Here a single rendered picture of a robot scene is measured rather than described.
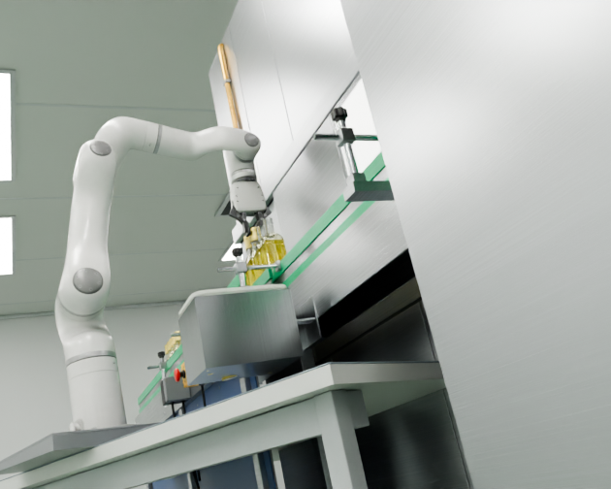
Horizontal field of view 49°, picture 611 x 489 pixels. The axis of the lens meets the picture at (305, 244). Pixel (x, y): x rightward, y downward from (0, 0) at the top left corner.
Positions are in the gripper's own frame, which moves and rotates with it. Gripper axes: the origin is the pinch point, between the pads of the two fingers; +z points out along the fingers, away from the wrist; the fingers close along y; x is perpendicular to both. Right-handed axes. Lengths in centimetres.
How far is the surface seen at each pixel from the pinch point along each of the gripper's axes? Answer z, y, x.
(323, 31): -41, -15, 42
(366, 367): 60, 16, 78
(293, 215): -2.1, -12.2, 3.8
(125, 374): -81, -47, -573
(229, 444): 66, 34, 53
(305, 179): -7.6, -12.3, 17.4
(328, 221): 23, 4, 54
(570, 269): 62, 22, 131
